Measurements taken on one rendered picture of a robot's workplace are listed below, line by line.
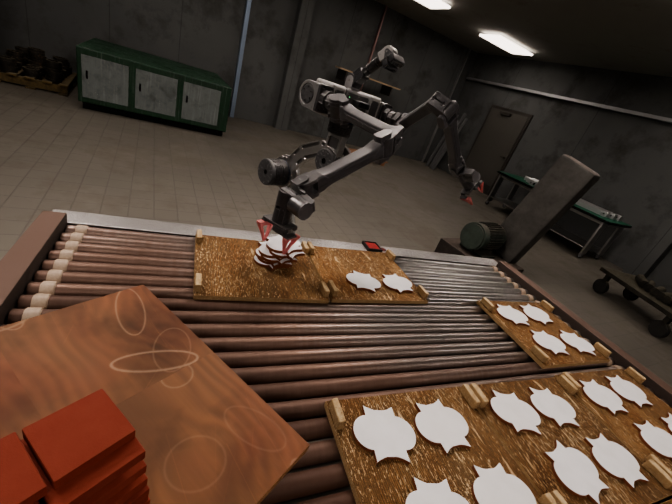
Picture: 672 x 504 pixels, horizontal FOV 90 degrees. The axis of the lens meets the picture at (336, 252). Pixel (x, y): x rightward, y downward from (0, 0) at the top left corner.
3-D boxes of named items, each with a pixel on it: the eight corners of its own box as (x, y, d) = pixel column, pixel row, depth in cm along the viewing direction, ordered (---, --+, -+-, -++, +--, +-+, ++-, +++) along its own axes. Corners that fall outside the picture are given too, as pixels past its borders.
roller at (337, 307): (26, 304, 81) (23, 288, 78) (541, 313, 164) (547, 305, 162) (17, 318, 77) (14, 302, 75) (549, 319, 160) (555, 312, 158)
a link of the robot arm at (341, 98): (409, 150, 131) (412, 126, 124) (384, 163, 126) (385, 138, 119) (340, 114, 157) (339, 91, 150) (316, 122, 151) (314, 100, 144)
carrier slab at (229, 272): (195, 237, 120) (195, 233, 120) (303, 248, 138) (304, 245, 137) (192, 299, 93) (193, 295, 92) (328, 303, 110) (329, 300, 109)
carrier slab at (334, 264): (303, 248, 138) (304, 244, 137) (385, 255, 156) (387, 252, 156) (331, 303, 111) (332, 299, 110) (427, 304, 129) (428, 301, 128)
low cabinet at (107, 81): (211, 113, 759) (216, 73, 721) (225, 138, 612) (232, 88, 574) (94, 86, 652) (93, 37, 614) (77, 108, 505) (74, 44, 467)
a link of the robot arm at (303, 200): (306, 195, 114) (303, 173, 107) (329, 210, 108) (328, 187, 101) (278, 211, 108) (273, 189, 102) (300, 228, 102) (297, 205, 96)
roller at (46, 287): (34, 292, 85) (31, 276, 82) (533, 306, 168) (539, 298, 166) (26, 304, 81) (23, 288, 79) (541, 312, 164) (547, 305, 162)
